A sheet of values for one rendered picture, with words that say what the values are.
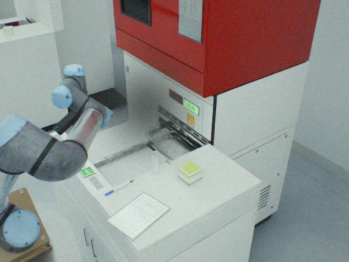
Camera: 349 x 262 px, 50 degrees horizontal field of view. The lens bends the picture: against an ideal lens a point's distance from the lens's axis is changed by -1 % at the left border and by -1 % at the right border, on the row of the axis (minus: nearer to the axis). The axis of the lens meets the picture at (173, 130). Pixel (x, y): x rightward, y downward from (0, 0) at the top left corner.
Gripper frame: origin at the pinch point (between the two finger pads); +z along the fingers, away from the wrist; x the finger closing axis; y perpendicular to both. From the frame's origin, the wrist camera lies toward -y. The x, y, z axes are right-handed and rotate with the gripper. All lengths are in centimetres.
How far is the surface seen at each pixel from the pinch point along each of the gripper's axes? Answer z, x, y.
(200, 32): -41, -11, 53
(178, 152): 23, -4, 48
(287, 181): 110, 6, 168
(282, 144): 40, -16, 118
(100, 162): 26.0, 17.0, 14.4
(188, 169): 7.3, -31.7, 32.4
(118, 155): 26.3, 17.0, 24.9
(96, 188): 14.7, -11.7, -0.7
